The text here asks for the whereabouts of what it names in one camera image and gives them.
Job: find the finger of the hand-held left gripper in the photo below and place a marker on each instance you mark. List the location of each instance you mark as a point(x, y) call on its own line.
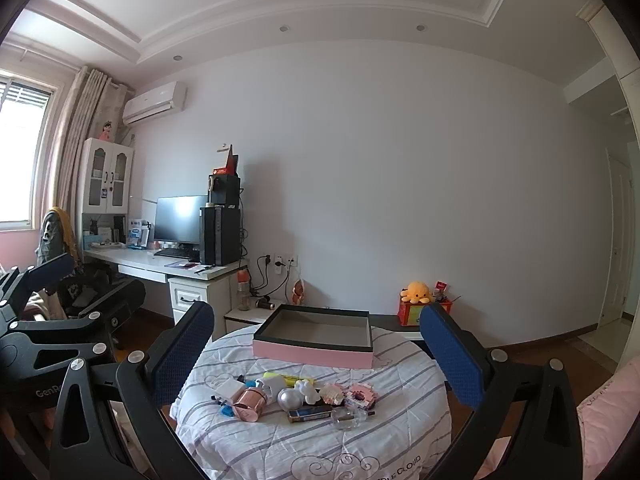
point(115, 305)
point(50, 270)

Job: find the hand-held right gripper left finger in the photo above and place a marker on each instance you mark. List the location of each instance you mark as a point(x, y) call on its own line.
point(182, 355)

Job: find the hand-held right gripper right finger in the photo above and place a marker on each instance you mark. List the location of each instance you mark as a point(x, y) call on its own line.
point(450, 355)

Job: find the white charger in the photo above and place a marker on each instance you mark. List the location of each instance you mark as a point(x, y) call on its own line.
point(229, 390)

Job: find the blue textured bar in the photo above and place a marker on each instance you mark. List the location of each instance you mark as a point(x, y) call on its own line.
point(227, 410)

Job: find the rose gold can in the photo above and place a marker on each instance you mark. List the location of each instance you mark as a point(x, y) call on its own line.
point(249, 402)

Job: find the small white object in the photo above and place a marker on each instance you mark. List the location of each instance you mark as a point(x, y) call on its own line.
point(271, 387)

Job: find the yellow highlighter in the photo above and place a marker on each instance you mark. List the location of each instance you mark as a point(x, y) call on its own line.
point(280, 375)

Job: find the silver ball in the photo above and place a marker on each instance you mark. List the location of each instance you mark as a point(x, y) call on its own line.
point(290, 400)

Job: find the clear glass bottle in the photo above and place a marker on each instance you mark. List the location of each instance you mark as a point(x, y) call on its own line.
point(347, 417)

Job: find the white pink block toy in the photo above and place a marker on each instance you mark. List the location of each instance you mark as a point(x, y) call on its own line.
point(331, 394)

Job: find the pink cardboard box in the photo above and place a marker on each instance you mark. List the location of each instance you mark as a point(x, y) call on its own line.
point(310, 355)

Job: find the white figurine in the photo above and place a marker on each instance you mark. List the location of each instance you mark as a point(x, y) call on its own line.
point(307, 391)

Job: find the blue cigarette box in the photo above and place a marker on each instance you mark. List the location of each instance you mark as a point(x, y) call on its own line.
point(310, 414)

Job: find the black office chair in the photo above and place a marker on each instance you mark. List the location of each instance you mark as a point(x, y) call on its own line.
point(90, 280)

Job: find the dark jacket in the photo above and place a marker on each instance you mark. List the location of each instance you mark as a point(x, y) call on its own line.
point(52, 230)

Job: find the white desk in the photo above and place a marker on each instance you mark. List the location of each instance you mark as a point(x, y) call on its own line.
point(145, 262)

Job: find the red printed box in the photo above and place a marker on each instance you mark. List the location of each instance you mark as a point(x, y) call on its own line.
point(410, 312)

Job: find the small red white packet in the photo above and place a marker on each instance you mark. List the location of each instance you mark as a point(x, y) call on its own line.
point(440, 286)

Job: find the blue white box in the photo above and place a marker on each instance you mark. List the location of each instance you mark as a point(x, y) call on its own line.
point(137, 237)

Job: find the orange octopus plush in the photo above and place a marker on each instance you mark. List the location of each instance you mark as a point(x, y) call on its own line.
point(417, 291)

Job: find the black keyboard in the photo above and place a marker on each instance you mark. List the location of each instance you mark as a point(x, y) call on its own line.
point(170, 252)

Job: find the orange capped bottle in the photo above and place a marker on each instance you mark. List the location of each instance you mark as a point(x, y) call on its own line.
point(243, 290)

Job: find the small black cylinder device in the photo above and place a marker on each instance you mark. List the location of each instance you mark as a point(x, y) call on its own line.
point(264, 303)

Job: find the white glass-door cabinet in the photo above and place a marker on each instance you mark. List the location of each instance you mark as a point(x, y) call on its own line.
point(95, 175)

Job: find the black computer monitor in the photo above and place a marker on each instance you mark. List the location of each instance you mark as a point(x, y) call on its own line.
point(180, 220)

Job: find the window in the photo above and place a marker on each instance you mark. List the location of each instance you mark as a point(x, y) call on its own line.
point(20, 150)

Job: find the black computer tower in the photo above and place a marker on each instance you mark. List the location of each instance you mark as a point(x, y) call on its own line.
point(220, 235)

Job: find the anatomy torso model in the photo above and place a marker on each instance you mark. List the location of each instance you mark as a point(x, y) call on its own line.
point(298, 292)

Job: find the beige curtain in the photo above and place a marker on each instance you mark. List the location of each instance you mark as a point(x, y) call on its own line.
point(75, 135)

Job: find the pink doll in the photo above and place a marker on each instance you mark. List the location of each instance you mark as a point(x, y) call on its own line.
point(106, 132)

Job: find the striped white quilt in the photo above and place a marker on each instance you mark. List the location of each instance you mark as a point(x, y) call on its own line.
point(320, 440)

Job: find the black speaker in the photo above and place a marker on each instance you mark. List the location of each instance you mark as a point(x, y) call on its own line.
point(225, 190)

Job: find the pink blanket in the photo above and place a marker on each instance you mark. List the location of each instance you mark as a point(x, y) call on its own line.
point(600, 410)

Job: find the flat red box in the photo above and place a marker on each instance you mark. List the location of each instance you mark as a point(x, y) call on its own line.
point(222, 171)

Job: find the red triangular card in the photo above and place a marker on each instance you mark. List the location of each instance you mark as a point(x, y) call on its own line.
point(232, 160)

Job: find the white air conditioner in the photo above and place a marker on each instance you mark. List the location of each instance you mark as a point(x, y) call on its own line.
point(152, 105)

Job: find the white door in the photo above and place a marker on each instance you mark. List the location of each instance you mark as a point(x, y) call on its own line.
point(615, 240)

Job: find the white wardrobe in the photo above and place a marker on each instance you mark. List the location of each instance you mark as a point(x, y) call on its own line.
point(615, 50)

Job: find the white wall socket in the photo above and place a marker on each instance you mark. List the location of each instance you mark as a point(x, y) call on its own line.
point(292, 262)

